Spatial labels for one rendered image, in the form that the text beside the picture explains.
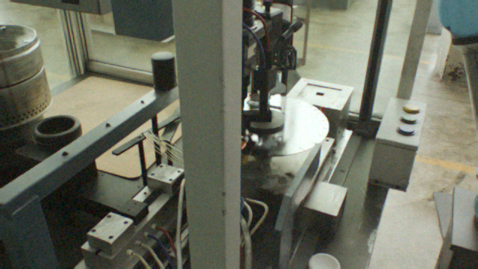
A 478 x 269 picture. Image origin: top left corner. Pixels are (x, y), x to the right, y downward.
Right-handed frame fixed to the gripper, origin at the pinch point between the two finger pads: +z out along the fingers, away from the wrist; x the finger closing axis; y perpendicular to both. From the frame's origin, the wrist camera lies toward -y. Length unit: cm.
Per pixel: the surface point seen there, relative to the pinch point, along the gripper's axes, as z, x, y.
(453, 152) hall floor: 8, 205, 43
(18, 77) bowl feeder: -2, -29, -58
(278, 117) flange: 4.2, -0.1, 4.5
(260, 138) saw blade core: 10.0, -8.3, 3.5
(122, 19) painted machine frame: -10.9, -39.8, -12.8
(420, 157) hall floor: 12, 190, 25
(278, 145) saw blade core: 11.3, -8.6, 8.5
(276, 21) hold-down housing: -14.1, -21.2, 11.5
